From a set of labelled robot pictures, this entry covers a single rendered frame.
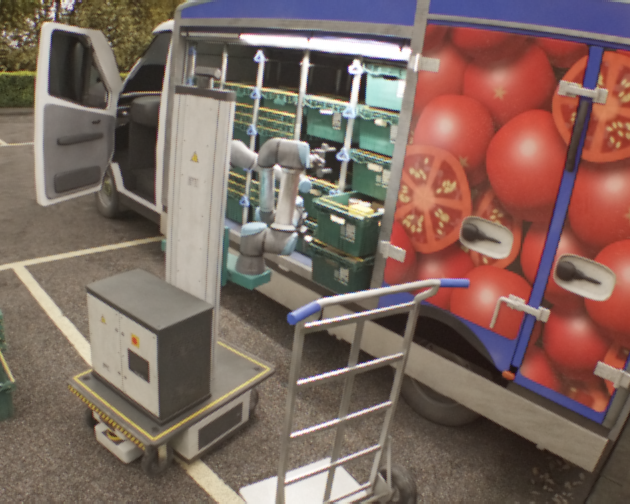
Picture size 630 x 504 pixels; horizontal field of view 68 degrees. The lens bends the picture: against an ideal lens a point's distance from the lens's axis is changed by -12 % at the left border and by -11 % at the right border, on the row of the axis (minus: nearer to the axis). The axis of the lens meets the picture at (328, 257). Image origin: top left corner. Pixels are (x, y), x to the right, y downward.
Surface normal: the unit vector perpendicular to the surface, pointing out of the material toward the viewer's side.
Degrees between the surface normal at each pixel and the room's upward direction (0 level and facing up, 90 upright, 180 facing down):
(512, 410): 90
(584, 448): 90
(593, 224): 90
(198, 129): 90
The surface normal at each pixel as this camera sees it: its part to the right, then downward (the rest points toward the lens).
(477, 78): -0.67, 0.18
